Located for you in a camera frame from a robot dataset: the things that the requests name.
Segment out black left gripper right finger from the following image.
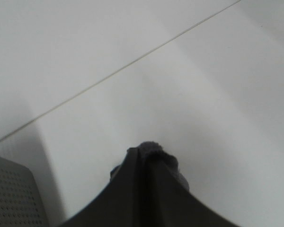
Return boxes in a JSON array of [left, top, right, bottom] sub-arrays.
[[142, 151, 284, 227]]

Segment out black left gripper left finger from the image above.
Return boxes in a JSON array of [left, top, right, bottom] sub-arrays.
[[61, 148, 142, 227]]

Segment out dark grey towel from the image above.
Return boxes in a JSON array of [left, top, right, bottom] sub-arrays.
[[108, 140, 191, 192]]

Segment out grey perforated basket orange rim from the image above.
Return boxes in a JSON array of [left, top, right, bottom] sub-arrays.
[[0, 157, 49, 227]]

